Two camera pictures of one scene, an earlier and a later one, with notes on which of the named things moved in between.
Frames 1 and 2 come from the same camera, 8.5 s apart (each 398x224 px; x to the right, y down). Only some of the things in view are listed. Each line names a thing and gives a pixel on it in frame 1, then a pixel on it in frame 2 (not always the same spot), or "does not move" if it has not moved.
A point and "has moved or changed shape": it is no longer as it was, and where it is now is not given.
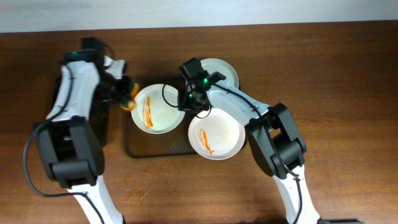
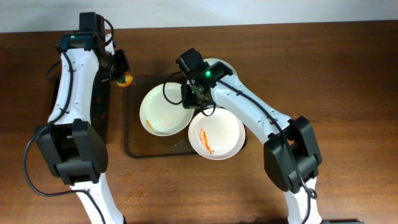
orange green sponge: [131, 104] has moved or changed shape
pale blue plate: [213, 65] does not move
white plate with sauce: [215, 134] does not move
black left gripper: [125, 90] → [121, 66]
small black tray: [99, 115] does not move
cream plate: [157, 109] has moved or changed shape
